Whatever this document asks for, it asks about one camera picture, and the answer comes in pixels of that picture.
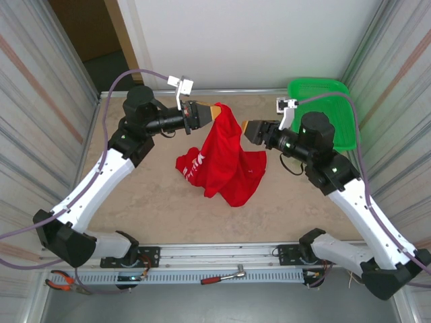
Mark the small circuit board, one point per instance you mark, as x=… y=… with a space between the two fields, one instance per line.
x=314 y=274
x=129 y=278

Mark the wooden door frame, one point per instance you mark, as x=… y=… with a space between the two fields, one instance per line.
x=123 y=33

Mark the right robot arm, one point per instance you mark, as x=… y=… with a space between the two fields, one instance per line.
x=363 y=218

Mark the wide aluminium mounting rail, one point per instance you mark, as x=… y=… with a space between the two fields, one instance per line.
x=219 y=255

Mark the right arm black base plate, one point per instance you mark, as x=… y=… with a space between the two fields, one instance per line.
x=286 y=254

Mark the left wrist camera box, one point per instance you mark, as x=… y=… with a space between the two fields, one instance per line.
x=185 y=85

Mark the green plastic mesh basket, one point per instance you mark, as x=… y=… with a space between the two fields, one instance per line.
x=313 y=89

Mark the brown wooden panel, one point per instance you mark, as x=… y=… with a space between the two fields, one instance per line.
x=84 y=27

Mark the red t-shirt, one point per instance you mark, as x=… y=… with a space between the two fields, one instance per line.
x=222 y=161

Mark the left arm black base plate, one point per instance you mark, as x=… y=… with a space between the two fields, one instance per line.
x=151 y=255

